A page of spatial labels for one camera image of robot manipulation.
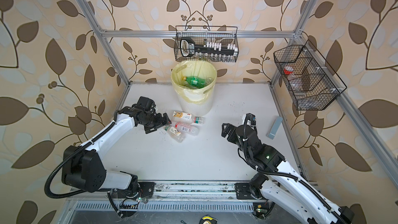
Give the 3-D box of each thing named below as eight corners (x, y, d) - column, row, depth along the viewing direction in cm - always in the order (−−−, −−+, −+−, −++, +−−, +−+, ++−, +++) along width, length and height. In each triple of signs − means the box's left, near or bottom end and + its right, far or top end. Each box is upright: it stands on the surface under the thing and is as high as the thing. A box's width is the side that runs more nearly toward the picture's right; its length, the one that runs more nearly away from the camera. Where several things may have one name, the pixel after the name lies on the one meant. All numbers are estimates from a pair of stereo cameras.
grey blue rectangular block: (265, 135, 93) (267, 132, 90) (275, 118, 101) (277, 114, 98) (272, 139, 91) (274, 136, 88) (281, 121, 99) (284, 118, 96)
